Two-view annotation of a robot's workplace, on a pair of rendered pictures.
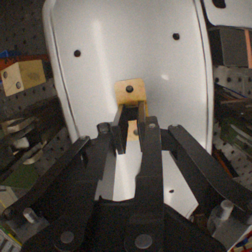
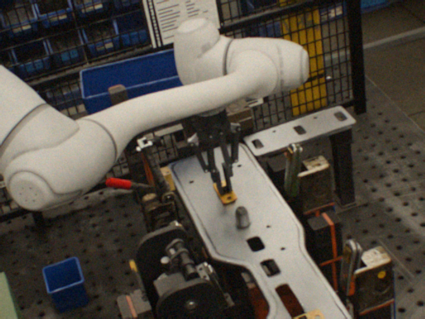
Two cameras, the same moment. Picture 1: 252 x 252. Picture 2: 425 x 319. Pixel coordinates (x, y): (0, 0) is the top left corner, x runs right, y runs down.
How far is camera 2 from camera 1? 1.87 m
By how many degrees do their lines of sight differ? 78
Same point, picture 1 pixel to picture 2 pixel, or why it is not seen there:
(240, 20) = (274, 147)
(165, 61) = (236, 175)
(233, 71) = (359, 238)
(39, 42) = (114, 271)
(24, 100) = not seen: outside the picture
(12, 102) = not seen: outside the picture
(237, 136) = (287, 176)
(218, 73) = not seen: hidden behind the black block
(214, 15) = (257, 152)
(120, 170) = (224, 221)
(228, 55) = (276, 167)
